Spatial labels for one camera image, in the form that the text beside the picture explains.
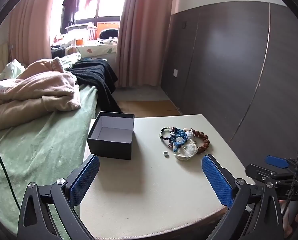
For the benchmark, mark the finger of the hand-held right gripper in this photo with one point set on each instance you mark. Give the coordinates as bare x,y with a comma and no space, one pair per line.
261,172
276,160

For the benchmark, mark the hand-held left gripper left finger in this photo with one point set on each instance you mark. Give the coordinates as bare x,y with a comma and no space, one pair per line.
85,180

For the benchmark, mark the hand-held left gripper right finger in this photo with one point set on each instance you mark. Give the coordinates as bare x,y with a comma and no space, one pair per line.
217,180

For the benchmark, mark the black jewelry box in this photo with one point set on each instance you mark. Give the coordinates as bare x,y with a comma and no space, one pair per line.
109,150

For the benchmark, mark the white stone pendant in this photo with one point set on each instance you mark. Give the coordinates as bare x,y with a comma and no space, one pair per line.
189,133

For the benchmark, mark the bed with green sheet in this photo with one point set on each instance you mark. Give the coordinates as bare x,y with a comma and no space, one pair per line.
39,142

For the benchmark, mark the flat cardboard sheet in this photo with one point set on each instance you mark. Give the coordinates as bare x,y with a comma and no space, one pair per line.
146,107

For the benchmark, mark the pink fleece blanket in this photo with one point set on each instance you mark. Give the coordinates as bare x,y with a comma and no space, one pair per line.
39,87

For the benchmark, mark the black knitted blanket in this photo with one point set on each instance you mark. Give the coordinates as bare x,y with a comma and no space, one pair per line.
99,75

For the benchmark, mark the light green quilt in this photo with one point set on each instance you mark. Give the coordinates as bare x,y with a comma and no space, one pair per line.
70,60

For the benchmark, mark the white leaf print quilt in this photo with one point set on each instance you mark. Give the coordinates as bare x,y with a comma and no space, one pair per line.
99,48

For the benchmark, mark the light green pillow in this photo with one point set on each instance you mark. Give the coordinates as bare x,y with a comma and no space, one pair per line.
12,68

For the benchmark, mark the black cushion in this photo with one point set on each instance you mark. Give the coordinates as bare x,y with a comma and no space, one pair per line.
109,33

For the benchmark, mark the white slatted rack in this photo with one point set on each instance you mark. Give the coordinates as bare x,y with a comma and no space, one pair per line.
81,30

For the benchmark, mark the orange board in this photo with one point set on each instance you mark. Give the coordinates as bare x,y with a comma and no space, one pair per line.
109,25

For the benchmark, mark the pink curtain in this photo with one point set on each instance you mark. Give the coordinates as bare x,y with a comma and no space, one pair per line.
144,30
31,25

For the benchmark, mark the hanging dark clothes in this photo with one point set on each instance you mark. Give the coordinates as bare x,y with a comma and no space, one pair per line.
70,5

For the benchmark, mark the window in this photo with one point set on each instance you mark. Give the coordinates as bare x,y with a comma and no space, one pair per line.
109,0

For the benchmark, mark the white wall outlet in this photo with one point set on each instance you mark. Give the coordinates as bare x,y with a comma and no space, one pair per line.
176,72

